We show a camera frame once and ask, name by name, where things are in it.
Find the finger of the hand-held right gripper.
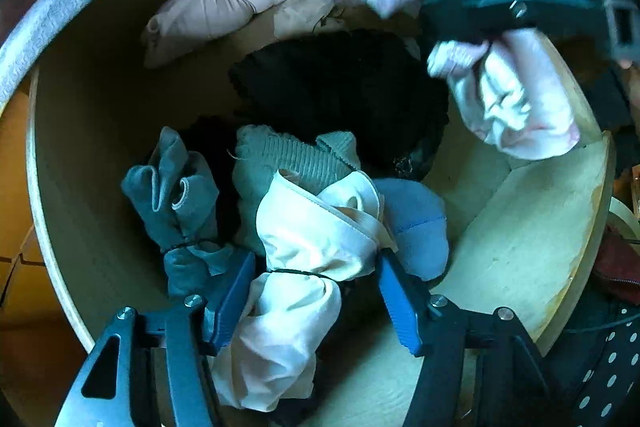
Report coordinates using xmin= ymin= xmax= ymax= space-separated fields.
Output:
xmin=419 ymin=0 xmax=609 ymax=46

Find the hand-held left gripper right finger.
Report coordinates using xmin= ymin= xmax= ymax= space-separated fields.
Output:
xmin=377 ymin=252 xmax=568 ymax=427

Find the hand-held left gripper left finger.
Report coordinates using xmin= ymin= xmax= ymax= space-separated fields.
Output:
xmin=57 ymin=251 xmax=257 ymax=427

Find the cream underwear bundle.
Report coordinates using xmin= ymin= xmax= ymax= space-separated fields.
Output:
xmin=210 ymin=169 xmax=398 ymax=413

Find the light pink underwear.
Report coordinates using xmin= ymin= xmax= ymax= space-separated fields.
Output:
xmin=292 ymin=0 xmax=581 ymax=160

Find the beige underwear bundle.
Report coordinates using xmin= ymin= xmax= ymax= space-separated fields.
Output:
xmin=272 ymin=0 xmax=346 ymax=38

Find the round wooden bin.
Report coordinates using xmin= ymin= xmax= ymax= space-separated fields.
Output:
xmin=25 ymin=0 xmax=618 ymax=427

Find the pale pink sock bundle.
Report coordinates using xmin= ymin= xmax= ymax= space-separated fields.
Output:
xmin=142 ymin=0 xmax=306 ymax=68

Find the person's right hand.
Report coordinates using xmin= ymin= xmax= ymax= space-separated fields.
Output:
xmin=617 ymin=57 xmax=640 ymax=108

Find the light blue sock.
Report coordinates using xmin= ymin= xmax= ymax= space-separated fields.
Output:
xmin=372 ymin=177 xmax=448 ymax=280

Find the teal grey sock bundle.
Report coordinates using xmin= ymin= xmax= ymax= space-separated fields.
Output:
xmin=121 ymin=127 xmax=251 ymax=303

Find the green ribbed sock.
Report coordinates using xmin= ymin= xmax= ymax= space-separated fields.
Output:
xmin=232 ymin=124 xmax=362 ymax=258

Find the black sock pile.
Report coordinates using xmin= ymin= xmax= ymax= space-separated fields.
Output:
xmin=230 ymin=29 xmax=451 ymax=180

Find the white round rim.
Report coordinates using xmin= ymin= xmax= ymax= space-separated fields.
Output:
xmin=605 ymin=196 xmax=640 ymax=258

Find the black polka dot clothing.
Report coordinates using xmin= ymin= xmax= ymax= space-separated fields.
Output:
xmin=550 ymin=297 xmax=640 ymax=427

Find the dark red bag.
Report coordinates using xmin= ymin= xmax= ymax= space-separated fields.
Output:
xmin=592 ymin=227 xmax=640 ymax=295

